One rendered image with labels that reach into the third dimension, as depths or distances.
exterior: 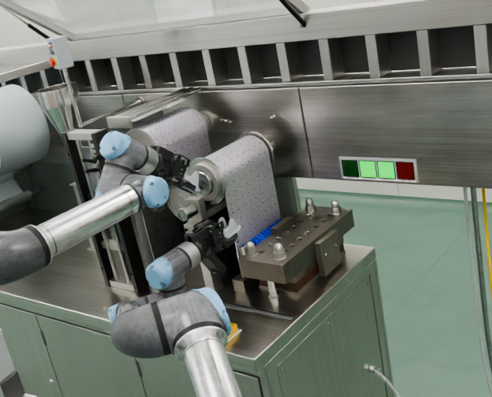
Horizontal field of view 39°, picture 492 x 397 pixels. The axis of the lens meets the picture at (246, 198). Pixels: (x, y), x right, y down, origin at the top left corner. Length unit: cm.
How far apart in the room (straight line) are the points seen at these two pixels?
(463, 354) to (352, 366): 114
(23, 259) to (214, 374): 45
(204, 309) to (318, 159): 86
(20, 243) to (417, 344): 228
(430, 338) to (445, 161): 157
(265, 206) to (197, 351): 85
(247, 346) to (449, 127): 79
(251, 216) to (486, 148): 71
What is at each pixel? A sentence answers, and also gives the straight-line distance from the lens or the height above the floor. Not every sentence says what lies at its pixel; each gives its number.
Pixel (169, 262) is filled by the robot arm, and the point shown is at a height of 114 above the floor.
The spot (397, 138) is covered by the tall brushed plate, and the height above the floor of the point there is 128.
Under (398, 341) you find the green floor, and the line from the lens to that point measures 340.
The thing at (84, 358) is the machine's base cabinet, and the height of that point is 69.
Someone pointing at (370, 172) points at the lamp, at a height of 118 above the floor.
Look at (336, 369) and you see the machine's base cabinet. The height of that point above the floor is 64.
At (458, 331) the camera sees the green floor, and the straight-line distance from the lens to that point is 345.
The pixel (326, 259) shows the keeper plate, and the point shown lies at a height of 96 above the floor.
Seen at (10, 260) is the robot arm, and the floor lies 137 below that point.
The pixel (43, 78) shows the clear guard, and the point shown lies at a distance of 284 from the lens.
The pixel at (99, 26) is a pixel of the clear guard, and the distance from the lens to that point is 262.
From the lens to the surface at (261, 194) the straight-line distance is 213.
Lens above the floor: 186
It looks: 20 degrees down
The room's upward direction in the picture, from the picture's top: 12 degrees counter-clockwise
